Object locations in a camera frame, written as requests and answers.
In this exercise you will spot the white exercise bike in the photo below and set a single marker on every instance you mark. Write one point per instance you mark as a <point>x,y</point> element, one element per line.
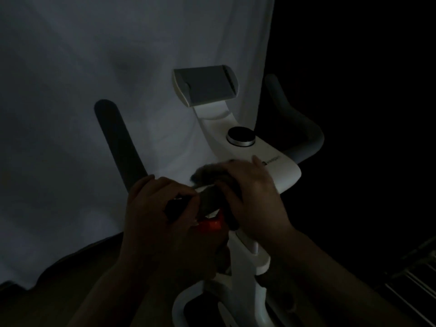
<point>245,269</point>

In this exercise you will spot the person's right forearm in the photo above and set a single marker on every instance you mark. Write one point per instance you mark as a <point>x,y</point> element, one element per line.
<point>333,286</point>

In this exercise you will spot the person's left hand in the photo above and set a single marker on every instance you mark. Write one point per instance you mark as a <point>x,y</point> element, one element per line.
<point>153,234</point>

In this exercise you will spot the grey white tablet holder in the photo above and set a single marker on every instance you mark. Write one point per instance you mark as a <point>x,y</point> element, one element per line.
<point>207,85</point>

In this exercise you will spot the person's right hand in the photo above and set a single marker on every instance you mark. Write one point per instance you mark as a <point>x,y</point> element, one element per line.
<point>262,207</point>

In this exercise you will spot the metal drying rack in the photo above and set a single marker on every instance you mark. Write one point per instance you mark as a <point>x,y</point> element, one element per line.
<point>415,282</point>

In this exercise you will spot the white hanging sheet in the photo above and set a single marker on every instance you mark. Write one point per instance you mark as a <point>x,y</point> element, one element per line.
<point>68,115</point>

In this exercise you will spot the grey cleaning cloth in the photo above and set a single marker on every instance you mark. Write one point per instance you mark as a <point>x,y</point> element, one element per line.
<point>211,173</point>

